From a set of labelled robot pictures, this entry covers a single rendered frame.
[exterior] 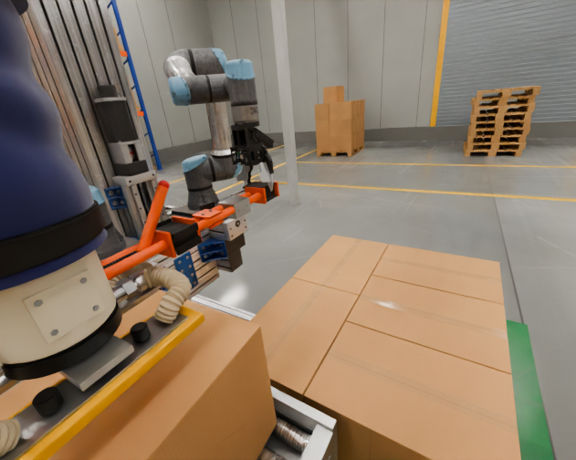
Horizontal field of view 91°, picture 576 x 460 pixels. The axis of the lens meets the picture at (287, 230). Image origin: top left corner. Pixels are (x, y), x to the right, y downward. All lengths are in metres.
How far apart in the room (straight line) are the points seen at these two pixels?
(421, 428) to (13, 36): 1.19
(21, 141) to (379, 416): 1.06
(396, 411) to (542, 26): 9.67
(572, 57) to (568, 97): 0.87
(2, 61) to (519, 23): 9.97
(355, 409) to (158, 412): 0.64
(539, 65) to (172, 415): 10.03
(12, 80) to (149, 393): 0.56
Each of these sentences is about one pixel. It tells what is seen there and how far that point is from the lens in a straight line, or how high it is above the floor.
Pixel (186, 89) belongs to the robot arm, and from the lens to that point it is 0.92.
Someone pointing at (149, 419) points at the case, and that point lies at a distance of 0.68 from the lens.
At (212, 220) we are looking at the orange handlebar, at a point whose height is 1.21.
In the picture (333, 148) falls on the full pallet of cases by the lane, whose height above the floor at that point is 0.22.
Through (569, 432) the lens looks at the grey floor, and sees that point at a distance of 2.00.
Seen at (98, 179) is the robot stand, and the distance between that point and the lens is 1.31.
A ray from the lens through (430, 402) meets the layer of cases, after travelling 1.15.
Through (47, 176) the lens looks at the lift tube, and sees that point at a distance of 0.47.
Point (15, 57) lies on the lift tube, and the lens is 0.50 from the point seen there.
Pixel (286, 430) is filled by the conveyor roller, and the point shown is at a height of 0.55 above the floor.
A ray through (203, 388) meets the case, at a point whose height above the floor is 0.95.
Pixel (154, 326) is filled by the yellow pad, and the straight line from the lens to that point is 0.61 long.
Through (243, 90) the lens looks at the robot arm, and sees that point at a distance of 0.84.
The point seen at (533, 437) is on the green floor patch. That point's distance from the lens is 1.90.
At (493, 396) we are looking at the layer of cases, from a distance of 1.23.
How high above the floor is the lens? 1.46
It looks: 24 degrees down
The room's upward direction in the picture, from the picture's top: 6 degrees counter-clockwise
